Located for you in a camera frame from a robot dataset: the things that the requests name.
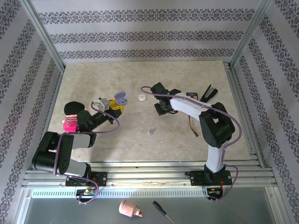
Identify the pink doll with black hat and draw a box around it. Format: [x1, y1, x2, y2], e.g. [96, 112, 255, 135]
[62, 101, 87, 133]

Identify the aluminium frame post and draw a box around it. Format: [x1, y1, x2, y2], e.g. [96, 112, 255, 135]
[20, 0, 66, 72]
[230, 0, 274, 68]

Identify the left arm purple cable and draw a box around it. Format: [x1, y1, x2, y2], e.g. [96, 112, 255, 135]
[53, 102, 120, 206]

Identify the red black wire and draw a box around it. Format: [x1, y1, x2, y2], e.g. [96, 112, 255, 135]
[188, 115, 199, 137]

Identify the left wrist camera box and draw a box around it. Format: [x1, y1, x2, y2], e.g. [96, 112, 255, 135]
[93, 98, 110, 112]

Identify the pink plastic bottle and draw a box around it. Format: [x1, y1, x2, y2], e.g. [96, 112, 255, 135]
[118, 199, 143, 219]

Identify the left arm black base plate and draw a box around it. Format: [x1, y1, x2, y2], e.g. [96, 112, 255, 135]
[65, 171, 108, 187]

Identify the black hair clip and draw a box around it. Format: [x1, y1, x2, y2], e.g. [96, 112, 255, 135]
[198, 84, 219, 105]

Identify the black handled screwdriver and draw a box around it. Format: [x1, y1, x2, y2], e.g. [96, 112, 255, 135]
[152, 200, 175, 224]

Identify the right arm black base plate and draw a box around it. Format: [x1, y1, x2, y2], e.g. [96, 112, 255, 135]
[190, 170, 233, 187]

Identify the purple charging case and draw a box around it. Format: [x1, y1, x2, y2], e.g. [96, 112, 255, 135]
[114, 91, 128, 106]

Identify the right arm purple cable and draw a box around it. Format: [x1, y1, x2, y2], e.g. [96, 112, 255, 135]
[141, 86, 242, 203]

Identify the white slotted cable duct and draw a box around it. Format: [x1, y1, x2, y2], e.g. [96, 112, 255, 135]
[30, 188, 208, 199]

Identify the small circuit board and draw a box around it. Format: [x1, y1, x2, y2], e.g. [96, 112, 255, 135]
[76, 188, 98, 196]
[207, 187, 223, 196]

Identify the aluminium mounting rail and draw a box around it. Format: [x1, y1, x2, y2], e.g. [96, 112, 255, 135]
[22, 160, 278, 189]

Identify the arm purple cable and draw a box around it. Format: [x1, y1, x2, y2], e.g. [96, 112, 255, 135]
[141, 86, 242, 203]
[53, 102, 120, 206]

